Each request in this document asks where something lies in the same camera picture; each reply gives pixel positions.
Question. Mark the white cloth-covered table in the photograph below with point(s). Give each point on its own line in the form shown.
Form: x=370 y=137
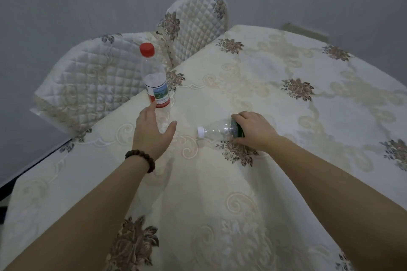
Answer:
x=203 y=191

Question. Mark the chair with quilted cream cover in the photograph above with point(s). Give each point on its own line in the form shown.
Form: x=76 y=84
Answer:
x=197 y=26
x=95 y=80

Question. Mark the person's right forearm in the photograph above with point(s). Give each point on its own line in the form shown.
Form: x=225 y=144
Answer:
x=343 y=201

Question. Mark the small green label bottle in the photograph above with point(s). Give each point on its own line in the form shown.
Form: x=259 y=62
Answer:
x=216 y=129

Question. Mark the person's left forearm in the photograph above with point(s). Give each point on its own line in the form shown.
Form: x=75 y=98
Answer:
x=82 y=226

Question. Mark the person's left hand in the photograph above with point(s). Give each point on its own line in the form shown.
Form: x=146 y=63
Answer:
x=149 y=134

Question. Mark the person's right hand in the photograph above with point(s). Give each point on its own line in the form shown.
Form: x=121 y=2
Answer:
x=257 y=131

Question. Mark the tall bottle red cap blue label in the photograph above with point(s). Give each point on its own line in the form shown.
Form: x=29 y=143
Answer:
x=155 y=86

